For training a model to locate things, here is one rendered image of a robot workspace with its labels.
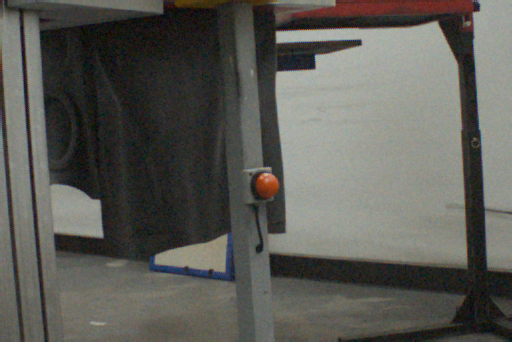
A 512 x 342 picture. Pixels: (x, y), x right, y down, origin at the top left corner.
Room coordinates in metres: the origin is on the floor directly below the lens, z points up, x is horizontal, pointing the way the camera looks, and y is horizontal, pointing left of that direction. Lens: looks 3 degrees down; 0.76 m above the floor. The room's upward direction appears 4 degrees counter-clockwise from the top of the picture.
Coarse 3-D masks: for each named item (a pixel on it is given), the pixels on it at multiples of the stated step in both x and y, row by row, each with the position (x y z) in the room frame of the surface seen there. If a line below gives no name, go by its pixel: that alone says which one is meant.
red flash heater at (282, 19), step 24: (336, 0) 2.83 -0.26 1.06; (360, 0) 2.85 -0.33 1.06; (384, 0) 2.86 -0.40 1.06; (408, 0) 2.88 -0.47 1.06; (432, 0) 2.90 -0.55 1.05; (456, 0) 2.92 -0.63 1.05; (288, 24) 3.18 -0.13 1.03; (312, 24) 3.23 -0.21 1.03; (336, 24) 3.21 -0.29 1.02; (360, 24) 3.29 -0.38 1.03; (384, 24) 3.31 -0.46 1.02; (408, 24) 3.33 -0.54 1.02; (456, 24) 3.15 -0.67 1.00
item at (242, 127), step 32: (192, 0) 1.48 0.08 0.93; (224, 0) 1.46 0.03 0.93; (256, 0) 1.49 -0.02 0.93; (224, 32) 1.50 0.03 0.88; (224, 64) 1.50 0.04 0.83; (224, 96) 1.51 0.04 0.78; (256, 96) 1.50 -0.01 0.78; (224, 128) 1.51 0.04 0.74; (256, 128) 1.50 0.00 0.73; (256, 160) 1.50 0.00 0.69; (256, 224) 1.49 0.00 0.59; (256, 256) 1.49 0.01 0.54; (256, 288) 1.49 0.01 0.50; (256, 320) 1.48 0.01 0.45
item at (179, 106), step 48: (96, 48) 1.66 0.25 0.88; (144, 48) 1.71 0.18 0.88; (192, 48) 1.79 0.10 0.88; (96, 96) 1.65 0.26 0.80; (144, 96) 1.72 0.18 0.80; (192, 96) 1.79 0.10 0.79; (96, 144) 1.66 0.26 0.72; (144, 144) 1.73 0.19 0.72; (192, 144) 1.79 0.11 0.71; (144, 192) 1.72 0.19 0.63; (192, 192) 1.79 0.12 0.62; (144, 240) 1.72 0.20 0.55; (192, 240) 1.77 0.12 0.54
